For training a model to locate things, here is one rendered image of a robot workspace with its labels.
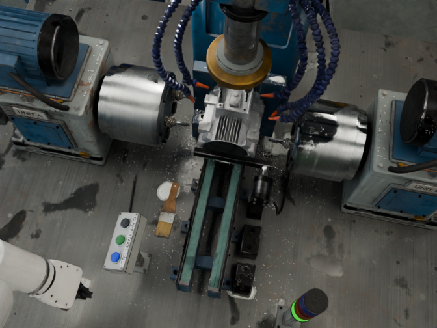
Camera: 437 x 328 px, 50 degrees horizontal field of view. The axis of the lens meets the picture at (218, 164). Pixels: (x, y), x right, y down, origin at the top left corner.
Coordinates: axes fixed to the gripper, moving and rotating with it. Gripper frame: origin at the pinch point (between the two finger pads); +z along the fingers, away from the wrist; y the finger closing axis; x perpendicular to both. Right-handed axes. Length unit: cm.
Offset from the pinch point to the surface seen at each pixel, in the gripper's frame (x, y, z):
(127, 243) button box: -2.6, 16.3, 8.8
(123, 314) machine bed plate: 10.0, -0.2, 33.5
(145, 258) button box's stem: 7.5, 18.5, 34.0
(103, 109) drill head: 12, 54, -2
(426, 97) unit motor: -79, 63, 14
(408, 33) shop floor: -60, 207, 155
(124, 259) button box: -3.2, 11.5, 8.8
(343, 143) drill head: -56, 56, 26
